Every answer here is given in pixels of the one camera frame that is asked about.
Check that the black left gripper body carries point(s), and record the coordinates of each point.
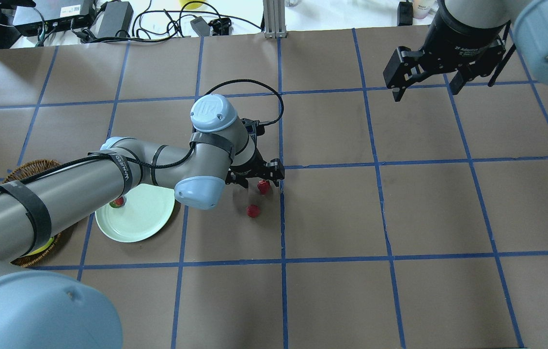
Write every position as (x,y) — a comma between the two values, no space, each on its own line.
(250,170)

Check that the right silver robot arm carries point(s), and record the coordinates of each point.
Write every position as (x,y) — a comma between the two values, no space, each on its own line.
(474,38)

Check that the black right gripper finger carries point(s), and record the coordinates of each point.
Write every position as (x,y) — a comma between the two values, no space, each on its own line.
(457,83)
(398,91)

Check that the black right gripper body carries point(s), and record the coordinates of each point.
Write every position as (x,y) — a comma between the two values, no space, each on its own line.
(465,42)

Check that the strawberry with side leaf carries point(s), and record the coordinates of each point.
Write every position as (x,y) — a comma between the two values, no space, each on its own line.
(118,202)

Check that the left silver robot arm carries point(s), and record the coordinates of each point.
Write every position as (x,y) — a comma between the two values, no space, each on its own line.
(43,309)

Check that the brown wicker basket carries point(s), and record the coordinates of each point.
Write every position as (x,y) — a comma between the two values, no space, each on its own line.
(28,169)

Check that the strawberry with green cap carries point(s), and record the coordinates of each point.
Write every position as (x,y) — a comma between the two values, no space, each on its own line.
(263,186)

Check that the pale green plate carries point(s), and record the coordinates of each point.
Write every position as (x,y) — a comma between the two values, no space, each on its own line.
(146,210)

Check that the round red strawberry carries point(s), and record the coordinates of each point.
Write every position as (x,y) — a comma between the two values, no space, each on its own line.
(253,210)

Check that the yellow banana bunch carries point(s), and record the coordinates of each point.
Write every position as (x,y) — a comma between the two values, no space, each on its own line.
(45,246)

